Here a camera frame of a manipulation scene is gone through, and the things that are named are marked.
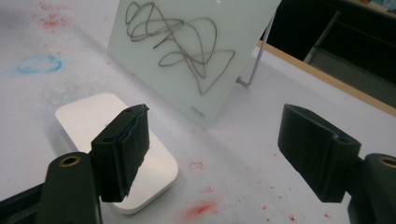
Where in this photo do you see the white glass whiteboard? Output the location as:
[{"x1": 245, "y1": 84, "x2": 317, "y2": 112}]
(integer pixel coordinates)
[{"x1": 106, "y1": 0, "x2": 283, "y2": 129}]

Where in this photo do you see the white rectangular eraser block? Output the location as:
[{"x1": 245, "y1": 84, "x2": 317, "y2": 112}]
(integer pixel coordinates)
[{"x1": 55, "y1": 92, "x2": 179, "y2": 216}]

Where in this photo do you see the metal wire whiteboard stand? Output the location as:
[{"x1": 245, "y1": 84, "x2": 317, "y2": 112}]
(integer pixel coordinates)
[{"x1": 235, "y1": 12, "x2": 278, "y2": 88}]

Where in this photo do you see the white metal desk frame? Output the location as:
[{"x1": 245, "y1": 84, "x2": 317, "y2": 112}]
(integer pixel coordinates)
[{"x1": 303, "y1": 10, "x2": 396, "y2": 108}]

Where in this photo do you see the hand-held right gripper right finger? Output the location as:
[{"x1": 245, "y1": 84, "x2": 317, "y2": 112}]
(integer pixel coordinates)
[{"x1": 277, "y1": 104, "x2": 362, "y2": 203}]

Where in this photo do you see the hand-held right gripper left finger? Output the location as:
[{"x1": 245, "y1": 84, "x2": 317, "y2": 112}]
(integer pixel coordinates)
[{"x1": 90, "y1": 104, "x2": 150, "y2": 203}]

